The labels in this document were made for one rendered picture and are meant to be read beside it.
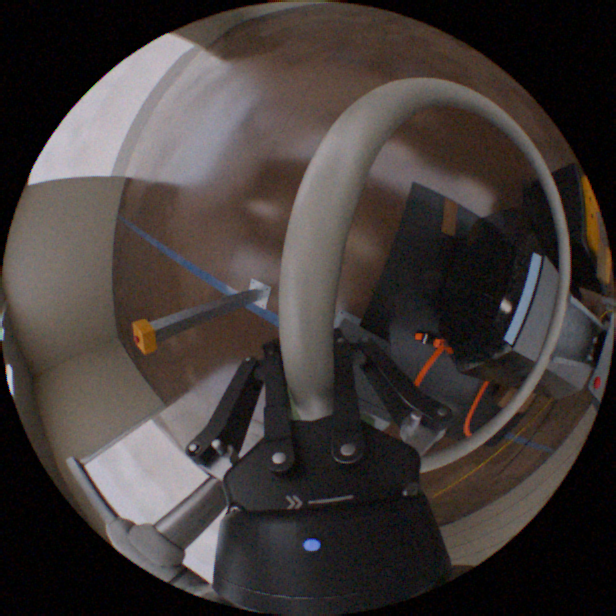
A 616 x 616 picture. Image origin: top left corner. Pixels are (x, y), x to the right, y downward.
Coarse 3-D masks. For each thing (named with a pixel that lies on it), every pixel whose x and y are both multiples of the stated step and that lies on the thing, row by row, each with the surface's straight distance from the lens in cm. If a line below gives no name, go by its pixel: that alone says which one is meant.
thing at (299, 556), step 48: (384, 432) 10; (240, 480) 9; (288, 480) 8; (336, 480) 8; (384, 480) 8; (240, 528) 6; (288, 528) 5; (336, 528) 5; (384, 528) 5; (432, 528) 7; (240, 576) 6; (288, 576) 5; (336, 576) 5; (384, 576) 5; (432, 576) 6
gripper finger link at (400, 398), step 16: (368, 352) 14; (384, 352) 14; (368, 368) 14; (384, 368) 13; (400, 368) 13; (384, 384) 12; (400, 384) 11; (384, 400) 13; (400, 400) 11; (416, 400) 11; (432, 400) 11; (400, 416) 12; (432, 416) 10; (448, 416) 10
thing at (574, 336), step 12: (576, 300) 48; (552, 312) 48; (576, 312) 58; (588, 312) 56; (564, 324) 53; (576, 324) 60; (588, 324) 69; (600, 324) 70; (564, 336) 55; (576, 336) 62; (588, 336) 73; (564, 348) 57; (576, 348) 65; (588, 348) 77; (552, 360) 46; (564, 360) 51; (576, 360) 60; (588, 360) 80
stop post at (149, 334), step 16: (256, 288) 169; (208, 304) 127; (224, 304) 131; (240, 304) 145; (256, 304) 172; (144, 320) 106; (160, 320) 109; (176, 320) 109; (192, 320) 115; (208, 320) 125; (144, 336) 98; (160, 336) 106; (144, 352) 103
